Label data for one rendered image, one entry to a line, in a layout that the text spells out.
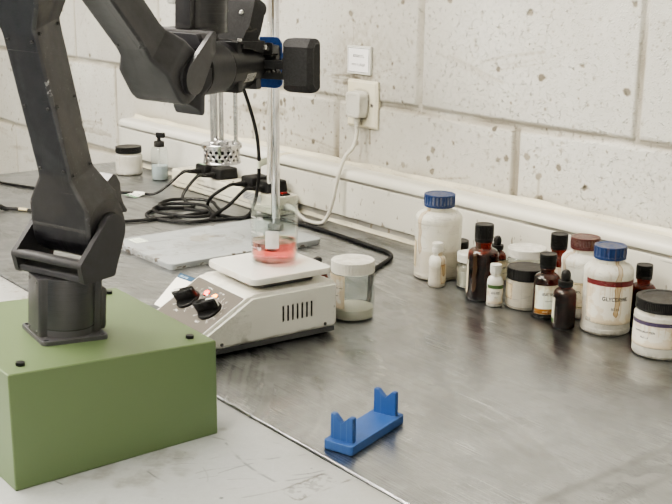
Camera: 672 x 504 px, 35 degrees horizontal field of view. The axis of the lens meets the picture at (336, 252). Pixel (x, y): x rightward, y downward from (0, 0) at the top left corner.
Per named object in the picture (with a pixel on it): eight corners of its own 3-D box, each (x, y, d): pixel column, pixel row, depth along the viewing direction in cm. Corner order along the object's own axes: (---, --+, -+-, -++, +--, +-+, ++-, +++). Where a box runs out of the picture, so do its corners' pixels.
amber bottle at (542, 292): (528, 312, 148) (532, 250, 146) (554, 312, 148) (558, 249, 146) (535, 320, 145) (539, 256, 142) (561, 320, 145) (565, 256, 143)
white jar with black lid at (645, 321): (653, 339, 137) (658, 285, 136) (699, 354, 132) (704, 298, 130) (619, 349, 133) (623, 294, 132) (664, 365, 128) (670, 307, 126)
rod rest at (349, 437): (352, 457, 103) (352, 422, 102) (322, 448, 104) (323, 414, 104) (404, 423, 111) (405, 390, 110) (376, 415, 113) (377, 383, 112)
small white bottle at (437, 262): (428, 288, 159) (429, 244, 157) (427, 283, 162) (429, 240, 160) (445, 288, 159) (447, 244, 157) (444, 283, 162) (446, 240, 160)
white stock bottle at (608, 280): (573, 322, 144) (578, 239, 141) (619, 321, 145) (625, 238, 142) (589, 337, 138) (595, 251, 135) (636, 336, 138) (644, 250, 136)
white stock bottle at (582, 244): (574, 304, 152) (579, 229, 149) (611, 313, 148) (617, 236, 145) (549, 312, 148) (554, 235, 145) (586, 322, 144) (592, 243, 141)
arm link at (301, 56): (287, 99, 118) (287, 42, 116) (147, 90, 126) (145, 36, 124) (321, 92, 125) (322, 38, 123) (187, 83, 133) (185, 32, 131)
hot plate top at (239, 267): (253, 287, 130) (253, 280, 130) (205, 265, 140) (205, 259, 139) (334, 273, 137) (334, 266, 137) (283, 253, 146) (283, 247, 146)
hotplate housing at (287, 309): (200, 362, 127) (198, 297, 125) (151, 332, 138) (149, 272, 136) (351, 329, 140) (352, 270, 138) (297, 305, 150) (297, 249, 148)
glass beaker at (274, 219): (309, 265, 139) (309, 200, 137) (269, 273, 135) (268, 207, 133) (276, 254, 144) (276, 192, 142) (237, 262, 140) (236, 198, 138)
